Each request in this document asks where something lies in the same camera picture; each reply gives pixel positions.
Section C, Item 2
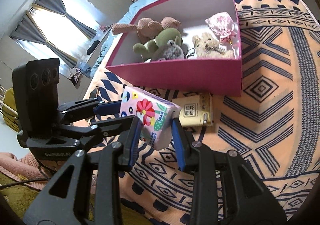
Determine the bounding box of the black cable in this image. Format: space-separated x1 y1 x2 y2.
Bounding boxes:
0 162 54 189

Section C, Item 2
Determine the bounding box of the green frog plush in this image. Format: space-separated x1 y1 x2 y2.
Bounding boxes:
133 28 183 60

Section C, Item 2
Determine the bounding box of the floral tissue pack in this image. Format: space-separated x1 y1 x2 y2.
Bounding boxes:
120 86 181 151

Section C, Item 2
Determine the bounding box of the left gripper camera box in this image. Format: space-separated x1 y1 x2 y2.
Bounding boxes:
12 58 60 138

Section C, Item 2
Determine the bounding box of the grey curtain lower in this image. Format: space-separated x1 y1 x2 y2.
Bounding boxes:
11 11 78 68

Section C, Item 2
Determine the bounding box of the beige bunny plush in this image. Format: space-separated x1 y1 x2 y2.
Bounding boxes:
193 33 235 59

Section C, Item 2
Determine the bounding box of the pink cardboard box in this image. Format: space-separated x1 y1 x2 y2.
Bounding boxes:
106 0 242 96

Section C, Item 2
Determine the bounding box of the orange navy patterned blanket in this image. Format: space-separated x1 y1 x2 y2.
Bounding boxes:
85 0 319 223

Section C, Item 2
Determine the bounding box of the pink floral drawstring pouch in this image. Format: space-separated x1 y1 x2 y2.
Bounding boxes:
205 11 236 44

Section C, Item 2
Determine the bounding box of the gold tissue pack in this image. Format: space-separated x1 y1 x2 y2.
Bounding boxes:
172 93 214 127

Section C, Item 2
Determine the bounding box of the grey fluffy plush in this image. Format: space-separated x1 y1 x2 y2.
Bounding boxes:
151 40 184 61

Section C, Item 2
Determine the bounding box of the pink knit plush toy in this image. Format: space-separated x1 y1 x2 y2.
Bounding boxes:
112 17 182 44

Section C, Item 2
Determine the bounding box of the pink knit sleeve left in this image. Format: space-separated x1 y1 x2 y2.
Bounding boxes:
0 152 47 190

